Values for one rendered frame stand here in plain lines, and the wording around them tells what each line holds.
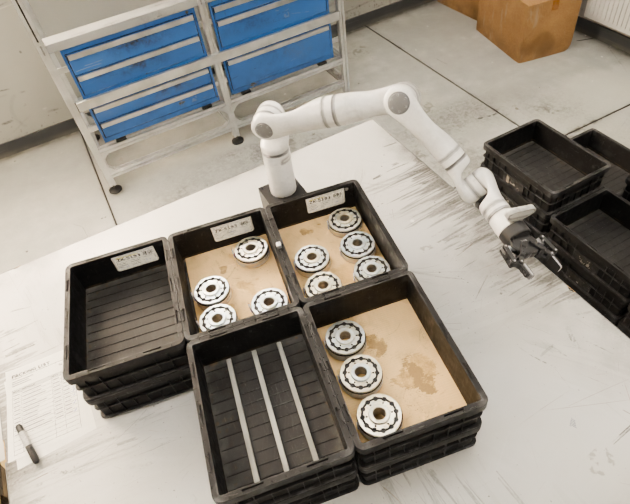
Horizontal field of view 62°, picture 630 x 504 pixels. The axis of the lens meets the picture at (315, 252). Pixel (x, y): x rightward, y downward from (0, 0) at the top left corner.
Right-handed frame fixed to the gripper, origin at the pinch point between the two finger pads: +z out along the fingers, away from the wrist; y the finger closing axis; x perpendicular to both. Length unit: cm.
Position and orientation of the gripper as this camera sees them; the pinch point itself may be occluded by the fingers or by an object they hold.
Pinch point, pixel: (544, 272)
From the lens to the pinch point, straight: 142.0
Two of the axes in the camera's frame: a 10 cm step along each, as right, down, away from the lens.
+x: 1.7, -6.2, -7.7
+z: 3.8, 7.6, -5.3
